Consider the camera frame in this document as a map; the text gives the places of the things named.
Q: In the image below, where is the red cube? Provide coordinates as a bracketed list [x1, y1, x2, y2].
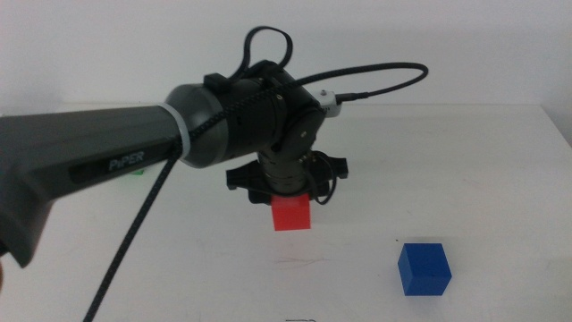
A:
[271, 192, 312, 233]

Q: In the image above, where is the blue cube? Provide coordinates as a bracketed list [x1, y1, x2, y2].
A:
[397, 242, 452, 297]

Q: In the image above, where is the thin black left wrist wire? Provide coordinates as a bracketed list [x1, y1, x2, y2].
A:
[306, 151, 337, 206]

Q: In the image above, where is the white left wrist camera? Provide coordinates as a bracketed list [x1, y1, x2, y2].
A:
[312, 88, 343, 119]

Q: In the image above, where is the braided black left camera cable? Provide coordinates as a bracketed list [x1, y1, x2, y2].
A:
[82, 62, 429, 322]

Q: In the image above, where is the black left arm loop cable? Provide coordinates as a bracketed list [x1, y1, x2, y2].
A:
[231, 25, 294, 84]

